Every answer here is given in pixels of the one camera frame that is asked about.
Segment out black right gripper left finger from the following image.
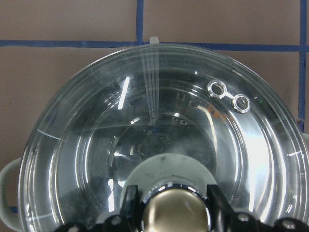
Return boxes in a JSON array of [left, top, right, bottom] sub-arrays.
[[120, 185, 145, 232]]

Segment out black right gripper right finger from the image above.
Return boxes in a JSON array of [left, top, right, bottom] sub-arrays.
[[207, 184, 236, 232]]

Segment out pale green cooking pot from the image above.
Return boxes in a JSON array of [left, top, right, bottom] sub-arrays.
[[0, 36, 309, 232]]

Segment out glass pot lid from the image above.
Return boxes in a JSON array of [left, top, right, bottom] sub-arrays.
[[18, 43, 309, 232]]

